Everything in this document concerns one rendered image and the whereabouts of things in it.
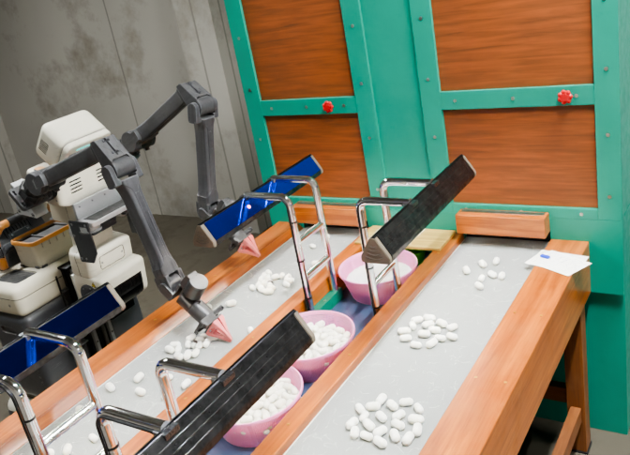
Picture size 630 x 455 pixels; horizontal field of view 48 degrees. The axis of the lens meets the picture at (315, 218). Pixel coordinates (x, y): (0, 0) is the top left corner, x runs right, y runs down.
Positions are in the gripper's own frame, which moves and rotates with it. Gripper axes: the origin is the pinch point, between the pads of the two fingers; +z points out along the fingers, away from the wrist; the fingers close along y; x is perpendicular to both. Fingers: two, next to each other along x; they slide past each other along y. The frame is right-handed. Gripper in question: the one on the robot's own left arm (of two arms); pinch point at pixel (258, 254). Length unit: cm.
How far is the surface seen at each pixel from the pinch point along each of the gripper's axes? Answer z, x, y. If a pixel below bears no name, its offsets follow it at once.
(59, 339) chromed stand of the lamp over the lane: 0, -41, -98
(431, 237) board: 43, -31, 31
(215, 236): -3.2, -30.7, -36.6
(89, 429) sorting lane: 9, 1, -87
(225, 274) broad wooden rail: -4.6, 10.8, -7.4
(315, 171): -2.6, -30.1, 19.1
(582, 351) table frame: 104, -36, 28
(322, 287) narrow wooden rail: 26.2, -13.5, -5.5
